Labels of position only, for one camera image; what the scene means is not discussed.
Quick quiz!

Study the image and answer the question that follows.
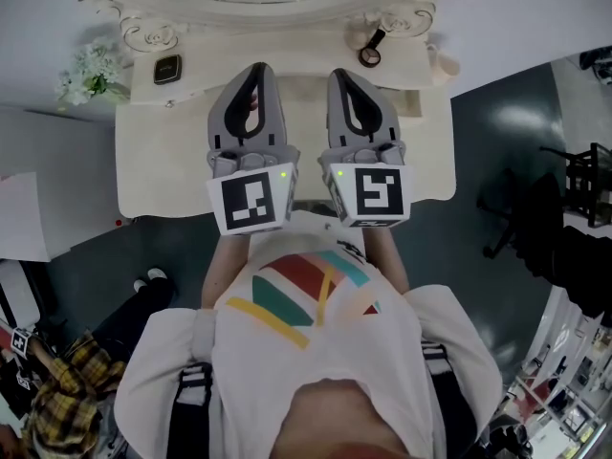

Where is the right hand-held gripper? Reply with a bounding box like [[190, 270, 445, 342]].
[[317, 67, 415, 230]]

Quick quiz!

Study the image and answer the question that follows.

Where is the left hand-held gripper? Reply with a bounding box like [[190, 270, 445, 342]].
[[205, 62, 301, 236]]

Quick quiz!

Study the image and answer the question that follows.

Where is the white dressing table drawer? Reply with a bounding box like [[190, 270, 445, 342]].
[[129, 81, 214, 111]]

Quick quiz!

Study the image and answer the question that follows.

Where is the person's right forearm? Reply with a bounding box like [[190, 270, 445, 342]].
[[361, 225, 412, 296]]

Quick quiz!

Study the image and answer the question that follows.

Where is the person's left forearm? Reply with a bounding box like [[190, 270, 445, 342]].
[[200, 229, 255, 311]]

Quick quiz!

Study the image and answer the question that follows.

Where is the open round makeup compact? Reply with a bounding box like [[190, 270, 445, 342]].
[[358, 29, 387, 69]]

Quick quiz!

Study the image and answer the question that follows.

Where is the white dressing table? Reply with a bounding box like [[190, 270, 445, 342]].
[[114, 40, 458, 220]]

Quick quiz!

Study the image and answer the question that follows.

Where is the black rectangular compact case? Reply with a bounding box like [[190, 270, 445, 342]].
[[152, 54, 185, 86]]

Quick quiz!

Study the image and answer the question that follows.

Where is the white ornate oval mirror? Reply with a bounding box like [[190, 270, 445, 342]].
[[76, 0, 479, 53]]

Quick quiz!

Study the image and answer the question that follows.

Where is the white flower bouquet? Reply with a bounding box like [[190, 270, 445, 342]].
[[54, 39, 131, 108]]

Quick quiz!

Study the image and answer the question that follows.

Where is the black office chair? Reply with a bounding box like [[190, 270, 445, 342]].
[[476, 168, 566, 259]]

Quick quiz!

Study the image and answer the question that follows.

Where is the black metal rack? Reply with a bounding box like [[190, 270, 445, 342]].
[[539, 142, 612, 230]]

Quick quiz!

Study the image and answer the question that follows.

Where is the person's white printed shirt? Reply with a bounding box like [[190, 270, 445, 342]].
[[114, 217, 503, 459]]

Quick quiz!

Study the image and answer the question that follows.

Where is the white board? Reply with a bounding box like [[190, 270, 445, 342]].
[[0, 171, 53, 263]]

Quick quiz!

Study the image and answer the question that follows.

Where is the black shoulder strap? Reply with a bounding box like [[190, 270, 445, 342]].
[[172, 361, 215, 459], [419, 340, 480, 459]]

